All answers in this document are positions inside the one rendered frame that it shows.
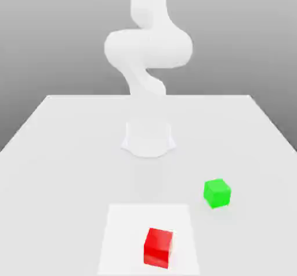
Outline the small red cube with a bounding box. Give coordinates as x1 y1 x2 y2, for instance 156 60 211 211
143 227 174 270

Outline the small green cube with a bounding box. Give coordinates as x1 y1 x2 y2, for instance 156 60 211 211
203 178 232 210

